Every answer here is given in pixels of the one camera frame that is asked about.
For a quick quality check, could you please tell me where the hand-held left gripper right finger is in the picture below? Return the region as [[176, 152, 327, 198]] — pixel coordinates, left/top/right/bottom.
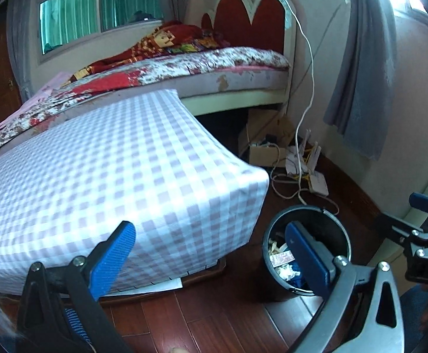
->
[[285, 221, 406, 353]]

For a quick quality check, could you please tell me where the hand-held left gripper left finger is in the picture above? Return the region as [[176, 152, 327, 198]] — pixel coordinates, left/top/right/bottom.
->
[[16, 221, 137, 353]]

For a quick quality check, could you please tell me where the black trash bin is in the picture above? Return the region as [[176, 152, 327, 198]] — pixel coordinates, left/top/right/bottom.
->
[[262, 205, 352, 302]]

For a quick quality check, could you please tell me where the cream cabinet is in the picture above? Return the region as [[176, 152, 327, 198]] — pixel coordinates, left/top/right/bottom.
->
[[374, 165, 428, 265]]

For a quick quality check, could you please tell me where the blue striped slipper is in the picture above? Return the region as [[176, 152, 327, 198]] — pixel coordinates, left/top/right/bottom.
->
[[63, 307, 93, 344]]

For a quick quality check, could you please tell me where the white modem box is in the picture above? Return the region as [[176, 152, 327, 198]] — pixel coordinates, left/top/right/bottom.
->
[[307, 172, 329, 196]]

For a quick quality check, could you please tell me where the checked tablecloth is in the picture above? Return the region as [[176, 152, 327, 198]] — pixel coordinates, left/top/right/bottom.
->
[[0, 89, 270, 297]]

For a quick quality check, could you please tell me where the white router with antennas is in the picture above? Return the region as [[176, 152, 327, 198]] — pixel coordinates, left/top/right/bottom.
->
[[285, 129, 323, 177]]

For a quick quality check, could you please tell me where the cardboard box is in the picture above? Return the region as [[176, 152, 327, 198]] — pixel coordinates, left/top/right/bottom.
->
[[238, 108, 295, 168]]

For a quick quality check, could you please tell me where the pink cloth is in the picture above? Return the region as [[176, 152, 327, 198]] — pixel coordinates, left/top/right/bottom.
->
[[0, 71, 75, 133]]

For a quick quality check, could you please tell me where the bed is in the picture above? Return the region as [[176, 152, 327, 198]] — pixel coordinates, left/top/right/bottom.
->
[[0, 46, 297, 166]]

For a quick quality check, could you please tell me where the floral bedsheet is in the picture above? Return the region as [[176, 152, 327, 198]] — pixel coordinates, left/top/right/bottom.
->
[[0, 46, 292, 162]]

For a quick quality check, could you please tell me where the red patterned blanket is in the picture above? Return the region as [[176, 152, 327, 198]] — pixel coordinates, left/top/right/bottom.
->
[[67, 20, 233, 83]]

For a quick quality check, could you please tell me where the red and white headboard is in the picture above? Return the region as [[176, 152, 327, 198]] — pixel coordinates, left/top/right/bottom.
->
[[200, 0, 297, 59]]

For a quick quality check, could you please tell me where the green-tinted window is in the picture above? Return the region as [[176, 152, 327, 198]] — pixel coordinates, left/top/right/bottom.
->
[[38, 0, 165, 56]]

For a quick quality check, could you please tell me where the white hanging cable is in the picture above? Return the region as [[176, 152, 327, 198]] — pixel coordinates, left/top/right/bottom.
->
[[278, 0, 315, 207]]

